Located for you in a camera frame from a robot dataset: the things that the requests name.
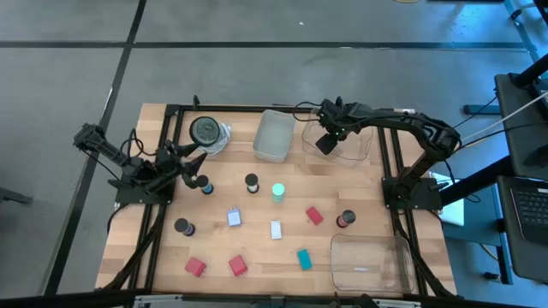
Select white bottle black cap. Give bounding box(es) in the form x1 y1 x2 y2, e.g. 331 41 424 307
244 172 260 194

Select black slanted pole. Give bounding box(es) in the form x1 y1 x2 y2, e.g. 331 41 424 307
509 53 548 89

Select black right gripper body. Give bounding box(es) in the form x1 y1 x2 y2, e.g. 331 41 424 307
319 98 366 140

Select teal desk frame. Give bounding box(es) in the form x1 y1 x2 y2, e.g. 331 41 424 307
443 183 515 286

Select white box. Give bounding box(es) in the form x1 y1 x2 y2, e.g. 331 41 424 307
430 170 466 227

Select black computer mouse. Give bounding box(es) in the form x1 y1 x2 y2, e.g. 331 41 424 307
522 144 548 169

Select black desk top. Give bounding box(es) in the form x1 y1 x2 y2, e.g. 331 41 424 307
494 72 548 181

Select black diagonal stand beam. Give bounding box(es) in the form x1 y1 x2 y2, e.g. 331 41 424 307
438 156 515 206

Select black laptop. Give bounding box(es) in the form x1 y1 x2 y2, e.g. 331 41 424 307
496 175 548 283

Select grey plastic bin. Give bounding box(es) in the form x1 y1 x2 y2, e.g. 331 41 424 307
252 109 297 164

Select purple bottle black cap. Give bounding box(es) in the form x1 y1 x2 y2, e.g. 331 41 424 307
173 217 197 238

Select teal metal frame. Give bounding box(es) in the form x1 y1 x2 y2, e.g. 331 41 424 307
503 0 548 65

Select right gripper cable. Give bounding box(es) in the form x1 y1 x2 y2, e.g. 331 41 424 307
292 100 323 123

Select lavender charger plug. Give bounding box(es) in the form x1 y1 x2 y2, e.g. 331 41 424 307
226 207 243 228

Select blue bottle black cap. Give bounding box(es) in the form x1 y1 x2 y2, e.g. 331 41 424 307
194 174 214 196

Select mint green bottle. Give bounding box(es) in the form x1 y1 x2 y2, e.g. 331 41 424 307
271 182 287 204

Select round black-lidded clear container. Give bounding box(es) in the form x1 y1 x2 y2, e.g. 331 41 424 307
188 115 233 157

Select dark floor object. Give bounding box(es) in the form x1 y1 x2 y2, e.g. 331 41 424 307
0 187 33 205

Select slim red charger plug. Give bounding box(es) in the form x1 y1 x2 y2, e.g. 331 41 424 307
305 205 325 227

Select red bottle black cap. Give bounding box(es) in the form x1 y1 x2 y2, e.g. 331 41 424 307
336 209 357 229

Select black crossbar silver brackets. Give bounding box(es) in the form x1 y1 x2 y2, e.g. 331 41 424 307
0 289 548 308

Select clear tray white label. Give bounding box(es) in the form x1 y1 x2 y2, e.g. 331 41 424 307
328 233 416 294

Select square red charger plug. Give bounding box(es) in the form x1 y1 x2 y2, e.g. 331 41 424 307
184 256 208 278
228 254 249 277

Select teal charger plug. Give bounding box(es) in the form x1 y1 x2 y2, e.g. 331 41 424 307
296 248 313 271

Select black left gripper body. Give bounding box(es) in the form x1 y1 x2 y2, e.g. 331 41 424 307
149 143 188 189

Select white cable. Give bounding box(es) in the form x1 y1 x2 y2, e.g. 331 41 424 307
460 92 548 142

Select black floor foot bar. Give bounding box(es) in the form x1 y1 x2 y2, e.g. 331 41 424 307
463 104 502 116

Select clear tray wavy rim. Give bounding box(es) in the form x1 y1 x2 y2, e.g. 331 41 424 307
301 106 374 168

